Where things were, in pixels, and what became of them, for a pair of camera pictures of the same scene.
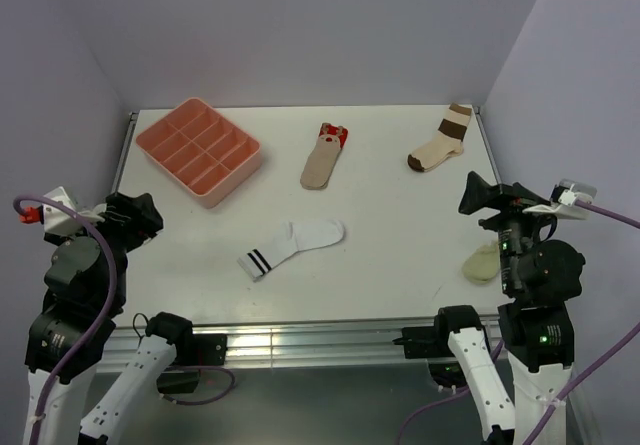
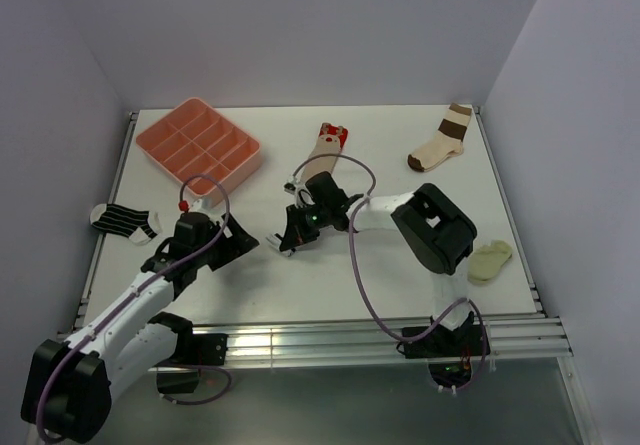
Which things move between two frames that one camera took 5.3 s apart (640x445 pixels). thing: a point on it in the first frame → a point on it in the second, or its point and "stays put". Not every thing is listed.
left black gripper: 143,221 → 237,243
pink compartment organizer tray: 205,153 stays put
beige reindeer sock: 329,145 stays put
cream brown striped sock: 448,143 stays put
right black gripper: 510,198 → 295,231
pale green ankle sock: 483,264 stays put
